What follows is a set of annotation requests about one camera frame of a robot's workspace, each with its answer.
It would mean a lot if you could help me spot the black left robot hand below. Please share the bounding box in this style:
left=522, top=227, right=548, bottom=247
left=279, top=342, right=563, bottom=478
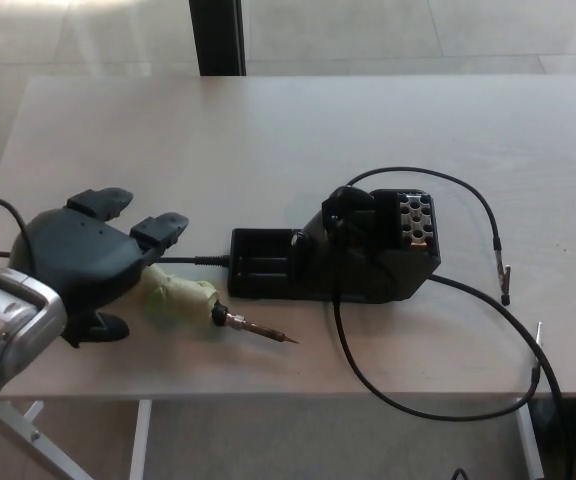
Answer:
left=7, top=187, right=190, bottom=350

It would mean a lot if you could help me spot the tape-wrapped soldering iron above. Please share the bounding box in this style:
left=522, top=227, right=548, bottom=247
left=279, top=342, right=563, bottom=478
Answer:
left=140, top=264, right=300, bottom=346

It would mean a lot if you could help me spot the black soldering station base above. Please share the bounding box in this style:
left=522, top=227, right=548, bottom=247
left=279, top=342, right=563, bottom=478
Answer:
left=228, top=184, right=442, bottom=304

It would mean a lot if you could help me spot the white metal table leg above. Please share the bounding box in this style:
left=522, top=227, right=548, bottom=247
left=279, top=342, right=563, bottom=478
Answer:
left=514, top=399, right=544, bottom=480
left=128, top=399, right=153, bottom=480

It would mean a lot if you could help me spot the white diagonal table brace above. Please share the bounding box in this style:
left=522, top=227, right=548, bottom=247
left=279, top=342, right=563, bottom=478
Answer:
left=0, top=399, right=94, bottom=480

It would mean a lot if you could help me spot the thin black alligator clip lead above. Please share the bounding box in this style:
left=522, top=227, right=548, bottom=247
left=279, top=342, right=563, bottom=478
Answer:
left=345, top=167, right=514, bottom=308

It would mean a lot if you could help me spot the dark bulky floor object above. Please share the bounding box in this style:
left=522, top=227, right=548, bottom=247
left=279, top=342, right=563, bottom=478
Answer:
left=530, top=397, right=576, bottom=480

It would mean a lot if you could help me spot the black robot wrist cable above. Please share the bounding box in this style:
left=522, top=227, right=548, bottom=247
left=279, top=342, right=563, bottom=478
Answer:
left=0, top=196, right=32, bottom=264

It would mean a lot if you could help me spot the dark window frame post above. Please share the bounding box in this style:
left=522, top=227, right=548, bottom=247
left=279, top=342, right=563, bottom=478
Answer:
left=188, top=0, right=247, bottom=77

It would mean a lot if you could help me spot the thin black looped cable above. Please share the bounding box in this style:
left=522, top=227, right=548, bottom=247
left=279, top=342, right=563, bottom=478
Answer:
left=331, top=289, right=542, bottom=421

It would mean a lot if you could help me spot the thick black power cable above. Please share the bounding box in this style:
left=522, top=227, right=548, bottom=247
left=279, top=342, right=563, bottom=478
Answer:
left=431, top=273, right=569, bottom=431

